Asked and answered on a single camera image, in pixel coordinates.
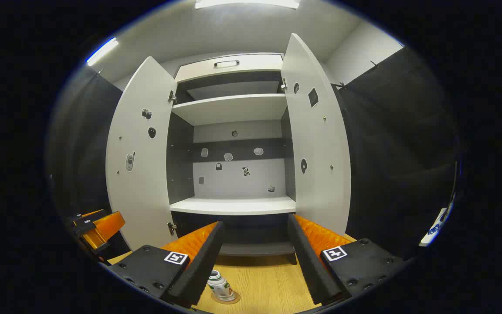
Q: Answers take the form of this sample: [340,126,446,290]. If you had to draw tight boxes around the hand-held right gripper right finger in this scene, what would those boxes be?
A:
[287,213,406,306]

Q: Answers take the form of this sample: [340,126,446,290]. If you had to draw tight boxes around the white cabinet drawer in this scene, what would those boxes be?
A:
[175,53,284,82]

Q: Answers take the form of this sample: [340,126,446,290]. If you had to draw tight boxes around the round brown coaster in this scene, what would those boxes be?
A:
[211,291,241,304]

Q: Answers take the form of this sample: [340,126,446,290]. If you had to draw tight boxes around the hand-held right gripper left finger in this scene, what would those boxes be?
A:
[106,221,225,308]

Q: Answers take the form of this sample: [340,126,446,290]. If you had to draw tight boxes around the white cabinet door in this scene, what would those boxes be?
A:
[105,55,178,251]
[280,33,353,237]

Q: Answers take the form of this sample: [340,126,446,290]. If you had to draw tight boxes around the ceiling light panel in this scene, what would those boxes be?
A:
[195,0,300,10]

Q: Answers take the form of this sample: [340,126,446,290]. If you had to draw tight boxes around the ceiling light strip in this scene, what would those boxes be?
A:
[86,37,119,67]

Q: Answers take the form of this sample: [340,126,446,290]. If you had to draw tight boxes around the plastic bottle green label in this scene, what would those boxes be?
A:
[207,270,236,301]

